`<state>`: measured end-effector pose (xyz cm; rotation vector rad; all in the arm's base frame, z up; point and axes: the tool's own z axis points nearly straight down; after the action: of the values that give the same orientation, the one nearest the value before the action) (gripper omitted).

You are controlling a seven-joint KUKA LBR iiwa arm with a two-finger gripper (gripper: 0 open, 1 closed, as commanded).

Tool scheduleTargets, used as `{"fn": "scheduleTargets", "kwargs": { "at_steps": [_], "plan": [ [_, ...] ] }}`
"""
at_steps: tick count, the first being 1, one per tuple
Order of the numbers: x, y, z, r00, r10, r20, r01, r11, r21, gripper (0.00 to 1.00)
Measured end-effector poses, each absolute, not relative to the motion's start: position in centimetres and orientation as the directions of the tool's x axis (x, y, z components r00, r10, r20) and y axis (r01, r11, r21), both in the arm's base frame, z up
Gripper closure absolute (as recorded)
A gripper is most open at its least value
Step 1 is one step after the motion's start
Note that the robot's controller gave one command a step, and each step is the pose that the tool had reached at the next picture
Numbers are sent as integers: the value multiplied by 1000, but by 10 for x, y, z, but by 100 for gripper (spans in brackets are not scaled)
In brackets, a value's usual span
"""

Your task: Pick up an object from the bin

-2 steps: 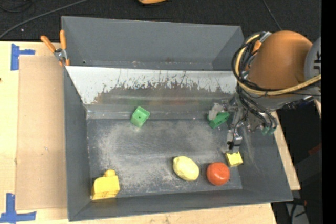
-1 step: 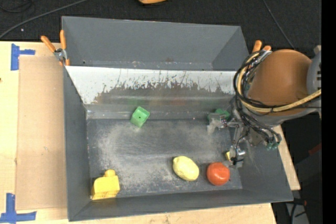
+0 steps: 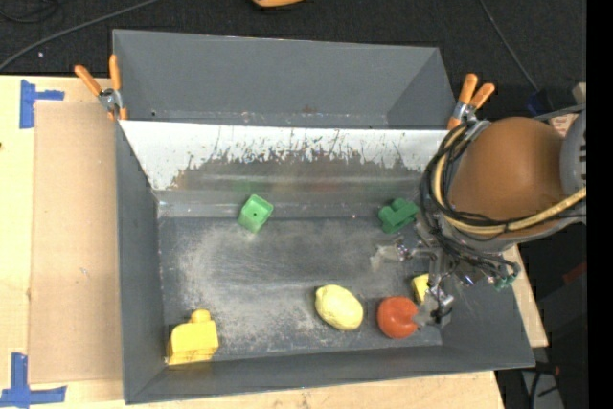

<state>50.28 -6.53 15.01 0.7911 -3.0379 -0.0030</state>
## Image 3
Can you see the yellow toy lemon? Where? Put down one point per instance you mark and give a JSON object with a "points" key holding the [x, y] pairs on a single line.
{"points": [[338, 307]]}

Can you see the red-orange round toy fruit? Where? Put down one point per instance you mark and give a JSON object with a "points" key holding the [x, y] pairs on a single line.
{"points": [[395, 317]]}

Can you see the grey metal bin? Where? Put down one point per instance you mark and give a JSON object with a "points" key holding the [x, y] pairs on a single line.
{"points": [[268, 263]]}

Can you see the light green cube block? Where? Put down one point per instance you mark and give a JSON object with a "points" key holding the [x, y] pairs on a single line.
{"points": [[255, 214]]}

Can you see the brown cardboard board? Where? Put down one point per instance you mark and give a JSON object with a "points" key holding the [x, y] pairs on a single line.
{"points": [[72, 244]]}

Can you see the yellow bottle-shaped block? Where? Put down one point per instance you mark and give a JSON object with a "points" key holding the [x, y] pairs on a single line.
{"points": [[192, 341]]}

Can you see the small yellow block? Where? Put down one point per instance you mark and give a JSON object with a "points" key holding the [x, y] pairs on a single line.
{"points": [[420, 287]]}

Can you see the dark green notched block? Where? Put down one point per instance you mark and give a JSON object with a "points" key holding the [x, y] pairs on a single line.
{"points": [[396, 215]]}

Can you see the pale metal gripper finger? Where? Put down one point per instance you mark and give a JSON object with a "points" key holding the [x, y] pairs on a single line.
{"points": [[389, 253], [438, 307]]}

